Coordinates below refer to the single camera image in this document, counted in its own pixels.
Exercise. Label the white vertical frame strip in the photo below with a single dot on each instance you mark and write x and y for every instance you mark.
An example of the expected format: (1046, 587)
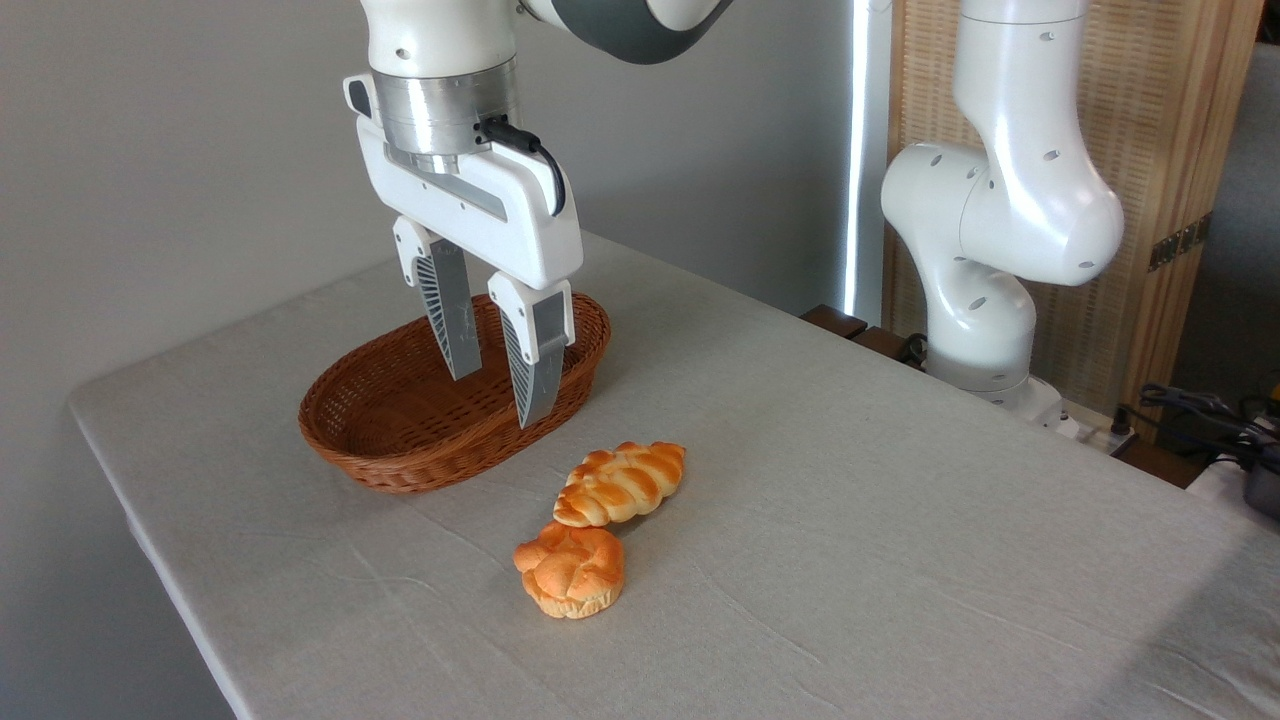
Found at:
(866, 150)

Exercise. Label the grey tablecloth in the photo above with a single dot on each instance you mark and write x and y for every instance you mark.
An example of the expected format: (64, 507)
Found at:
(850, 550)

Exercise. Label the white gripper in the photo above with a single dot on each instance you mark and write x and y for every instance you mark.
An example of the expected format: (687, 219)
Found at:
(520, 225)

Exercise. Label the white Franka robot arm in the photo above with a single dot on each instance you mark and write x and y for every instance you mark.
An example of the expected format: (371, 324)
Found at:
(1020, 200)

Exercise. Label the wooden bamboo folding screen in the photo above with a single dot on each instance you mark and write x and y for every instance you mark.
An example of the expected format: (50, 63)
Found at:
(1150, 120)

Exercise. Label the dark brown wooden furniture edge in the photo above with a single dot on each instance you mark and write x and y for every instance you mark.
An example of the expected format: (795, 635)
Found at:
(835, 320)

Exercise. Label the long braided bread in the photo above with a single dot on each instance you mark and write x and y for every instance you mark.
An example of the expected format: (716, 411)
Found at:
(620, 483)

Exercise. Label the brass screen hinge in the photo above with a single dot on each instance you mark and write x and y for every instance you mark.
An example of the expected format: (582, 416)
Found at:
(1180, 240)

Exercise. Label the white power strip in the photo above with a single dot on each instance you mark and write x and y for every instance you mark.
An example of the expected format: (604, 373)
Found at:
(1095, 430)

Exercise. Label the round knotted bread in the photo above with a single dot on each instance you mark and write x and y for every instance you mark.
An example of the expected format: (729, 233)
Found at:
(570, 572)

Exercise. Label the brown oval wicker basket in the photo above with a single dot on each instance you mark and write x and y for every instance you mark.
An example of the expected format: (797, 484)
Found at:
(400, 420)

